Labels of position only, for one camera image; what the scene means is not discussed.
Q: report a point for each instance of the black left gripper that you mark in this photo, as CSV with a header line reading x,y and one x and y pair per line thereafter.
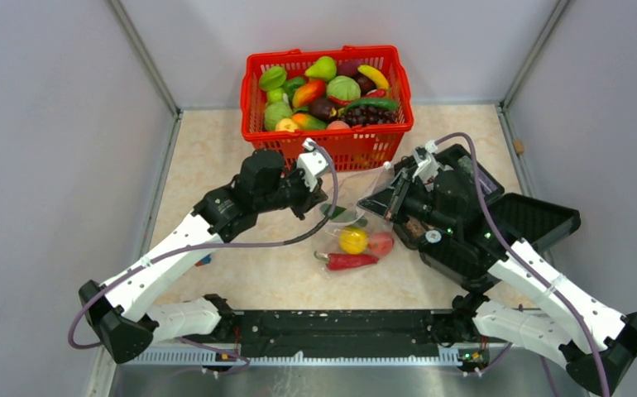
x,y
309,199

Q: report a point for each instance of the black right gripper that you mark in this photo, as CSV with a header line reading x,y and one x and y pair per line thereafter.
x,y
390,201

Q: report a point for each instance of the small dark green cucumber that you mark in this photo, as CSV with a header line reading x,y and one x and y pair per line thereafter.
x,y
347,217

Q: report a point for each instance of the red apple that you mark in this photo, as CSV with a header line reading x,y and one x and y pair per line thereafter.
x,y
380,244

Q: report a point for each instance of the yellow apple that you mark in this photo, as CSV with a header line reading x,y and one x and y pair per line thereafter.
x,y
353,240

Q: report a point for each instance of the clear zip top bag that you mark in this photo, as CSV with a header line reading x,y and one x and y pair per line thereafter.
x,y
351,188

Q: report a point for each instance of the red chili pepper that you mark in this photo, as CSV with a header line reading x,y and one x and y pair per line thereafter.
x,y
343,261

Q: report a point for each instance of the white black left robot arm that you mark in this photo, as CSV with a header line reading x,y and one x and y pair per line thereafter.
x,y
122,311

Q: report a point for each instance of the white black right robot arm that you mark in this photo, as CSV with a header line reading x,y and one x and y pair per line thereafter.
x,y
533,305

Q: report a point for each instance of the red plastic shopping basket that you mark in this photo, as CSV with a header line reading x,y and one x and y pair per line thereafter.
x,y
359,148

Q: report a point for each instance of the black open tool case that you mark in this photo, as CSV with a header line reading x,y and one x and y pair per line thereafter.
x,y
540,223

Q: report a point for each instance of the green cabbage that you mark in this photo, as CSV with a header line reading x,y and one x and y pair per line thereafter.
x,y
274,112

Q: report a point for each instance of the dark purple grape bunch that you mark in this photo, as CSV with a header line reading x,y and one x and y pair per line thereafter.
x,y
364,116

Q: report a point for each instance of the orange green mango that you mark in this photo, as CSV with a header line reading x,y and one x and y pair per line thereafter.
x,y
307,93

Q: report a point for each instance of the red blue toy block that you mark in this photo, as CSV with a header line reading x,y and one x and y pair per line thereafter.
x,y
204,261

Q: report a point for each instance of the yellow banana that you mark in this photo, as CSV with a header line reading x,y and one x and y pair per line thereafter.
x,y
371,78

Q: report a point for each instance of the green pear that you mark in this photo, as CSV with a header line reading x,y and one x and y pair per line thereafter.
x,y
325,68

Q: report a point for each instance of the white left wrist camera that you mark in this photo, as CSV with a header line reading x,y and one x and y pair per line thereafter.
x,y
313,164

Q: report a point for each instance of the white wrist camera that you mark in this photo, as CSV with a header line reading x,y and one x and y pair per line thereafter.
x,y
427,167
313,164

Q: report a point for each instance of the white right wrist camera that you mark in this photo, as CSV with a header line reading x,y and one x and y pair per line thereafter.
x,y
427,167

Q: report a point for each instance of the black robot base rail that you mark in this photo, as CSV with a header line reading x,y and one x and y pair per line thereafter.
x,y
370,336

